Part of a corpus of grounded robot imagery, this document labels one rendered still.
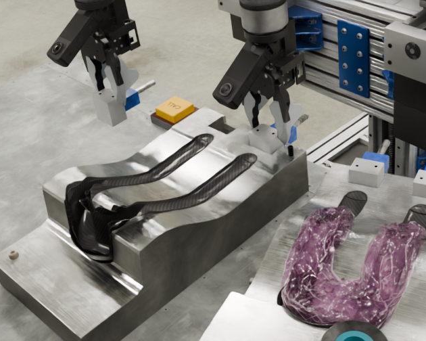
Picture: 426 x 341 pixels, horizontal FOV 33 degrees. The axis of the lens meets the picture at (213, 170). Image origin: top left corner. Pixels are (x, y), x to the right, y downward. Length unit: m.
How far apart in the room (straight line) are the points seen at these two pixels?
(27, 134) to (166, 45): 2.13
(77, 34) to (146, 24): 2.69
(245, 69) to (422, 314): 0.47
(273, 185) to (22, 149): 0.61
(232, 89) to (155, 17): 2.89
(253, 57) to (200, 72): 2.23
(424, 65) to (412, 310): 0.54
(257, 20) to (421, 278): 0.46
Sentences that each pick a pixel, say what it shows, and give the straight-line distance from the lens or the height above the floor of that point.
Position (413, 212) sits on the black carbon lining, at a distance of 1.19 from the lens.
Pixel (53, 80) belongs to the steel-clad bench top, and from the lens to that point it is 1.83.
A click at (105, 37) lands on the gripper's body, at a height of 1.08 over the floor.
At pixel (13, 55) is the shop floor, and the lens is 3.98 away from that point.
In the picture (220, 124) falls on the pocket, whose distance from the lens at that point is 1.38.
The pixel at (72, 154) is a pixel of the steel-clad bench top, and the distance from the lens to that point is 1.53.
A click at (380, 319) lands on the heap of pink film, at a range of 0.99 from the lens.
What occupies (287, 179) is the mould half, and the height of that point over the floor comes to 0.86.
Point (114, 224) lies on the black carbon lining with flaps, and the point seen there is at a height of 0.95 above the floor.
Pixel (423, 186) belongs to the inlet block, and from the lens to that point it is 1.20.
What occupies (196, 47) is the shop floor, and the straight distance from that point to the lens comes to 3.63.
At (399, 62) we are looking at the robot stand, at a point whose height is 0.93.
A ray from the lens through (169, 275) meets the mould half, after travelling 1.12.
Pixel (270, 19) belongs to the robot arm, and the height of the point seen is 1.14.
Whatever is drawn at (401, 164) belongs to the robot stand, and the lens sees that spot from 1.92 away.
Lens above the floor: 1.62
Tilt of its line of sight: 36 degrees down
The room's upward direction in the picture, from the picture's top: 10 degrees counter-clockwise
